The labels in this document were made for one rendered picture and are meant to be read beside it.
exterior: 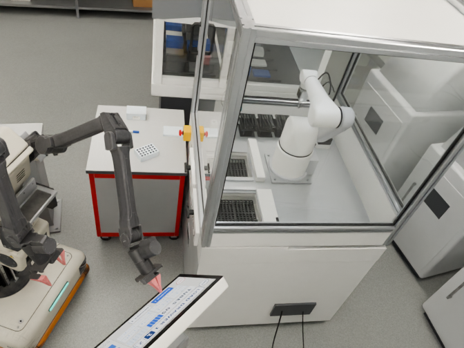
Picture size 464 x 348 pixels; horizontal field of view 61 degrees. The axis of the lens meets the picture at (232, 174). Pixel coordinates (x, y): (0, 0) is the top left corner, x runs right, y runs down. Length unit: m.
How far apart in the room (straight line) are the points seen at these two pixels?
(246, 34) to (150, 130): 1.61
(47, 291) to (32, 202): 0.76
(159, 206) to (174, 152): 0.38
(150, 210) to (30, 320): 0.91
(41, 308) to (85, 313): 0.35
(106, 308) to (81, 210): 0.83
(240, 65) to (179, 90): 1.69
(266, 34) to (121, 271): 2.08
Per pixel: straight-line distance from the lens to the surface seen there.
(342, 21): 1.38
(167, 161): 2.42
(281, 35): 1.15
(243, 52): 1.15
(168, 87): 2.82
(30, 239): 1.57
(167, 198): 2.56
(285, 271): 2.12
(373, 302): 3.13
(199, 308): 1.41
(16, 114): 4.10
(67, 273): 2.56
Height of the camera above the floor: 2.45
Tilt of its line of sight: 45 degrees down
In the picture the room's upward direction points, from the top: 13 degrees clockwise
